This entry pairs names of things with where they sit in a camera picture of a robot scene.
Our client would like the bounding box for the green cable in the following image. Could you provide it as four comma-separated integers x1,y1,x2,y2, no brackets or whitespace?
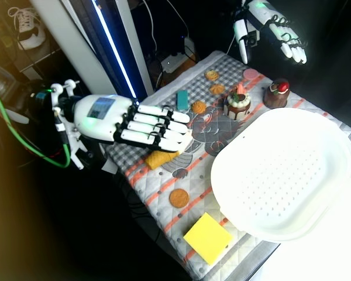
0,86,71,169

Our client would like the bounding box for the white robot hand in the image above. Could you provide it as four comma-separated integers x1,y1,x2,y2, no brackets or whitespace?
233,0,308,65
72,93,194,153

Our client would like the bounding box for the yellow square sponge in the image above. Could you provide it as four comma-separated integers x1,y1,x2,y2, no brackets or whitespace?
183,213,233,266

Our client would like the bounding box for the teal rectangular block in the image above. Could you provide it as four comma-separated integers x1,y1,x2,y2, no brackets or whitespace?
177,90,190,111

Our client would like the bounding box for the white column with blue light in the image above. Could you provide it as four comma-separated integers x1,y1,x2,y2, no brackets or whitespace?
30,0,154,99

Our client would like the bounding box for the white perforated plastic tray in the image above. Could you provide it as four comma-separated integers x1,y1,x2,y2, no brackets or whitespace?
209,107,351,243

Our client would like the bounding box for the round brown biscuit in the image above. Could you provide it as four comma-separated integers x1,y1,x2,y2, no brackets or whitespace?
168,189,190,208

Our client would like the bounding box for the white plug adapter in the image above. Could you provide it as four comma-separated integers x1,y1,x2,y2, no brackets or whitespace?
183,36,196,58

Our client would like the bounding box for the orange waffle toy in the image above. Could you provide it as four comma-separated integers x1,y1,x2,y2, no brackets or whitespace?
145,149,181,170

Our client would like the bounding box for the brown cupcake with cherry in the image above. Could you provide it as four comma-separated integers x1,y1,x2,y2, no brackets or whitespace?
263,78,290,109

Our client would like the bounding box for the white power strip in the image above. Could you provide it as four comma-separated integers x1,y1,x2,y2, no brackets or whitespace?
160,52,198,74

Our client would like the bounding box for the white sneaker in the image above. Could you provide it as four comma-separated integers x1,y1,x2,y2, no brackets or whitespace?
7,6,47,50

